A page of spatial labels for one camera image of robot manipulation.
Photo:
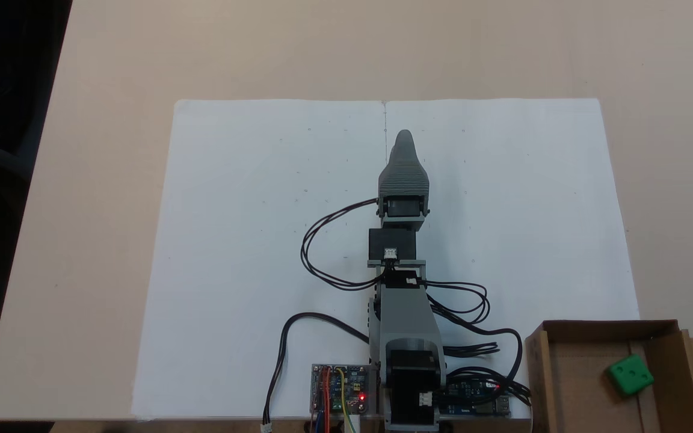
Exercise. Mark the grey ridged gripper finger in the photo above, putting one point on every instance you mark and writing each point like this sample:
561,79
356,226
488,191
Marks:
404,174

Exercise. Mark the green dice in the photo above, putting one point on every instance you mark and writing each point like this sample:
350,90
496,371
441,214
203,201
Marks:
630,374

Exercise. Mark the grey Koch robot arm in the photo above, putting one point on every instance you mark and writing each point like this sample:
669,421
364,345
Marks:
403,325

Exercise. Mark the white paper sheet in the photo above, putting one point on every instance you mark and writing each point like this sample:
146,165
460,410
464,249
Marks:
232,240
533,210

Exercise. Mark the small multicoloured circuit board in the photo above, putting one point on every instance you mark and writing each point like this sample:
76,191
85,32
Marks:
352,385

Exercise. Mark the blue circuit board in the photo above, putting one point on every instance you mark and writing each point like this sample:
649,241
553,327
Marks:
479,406

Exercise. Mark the brown cardboard box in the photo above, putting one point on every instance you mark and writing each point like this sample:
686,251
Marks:
575,385

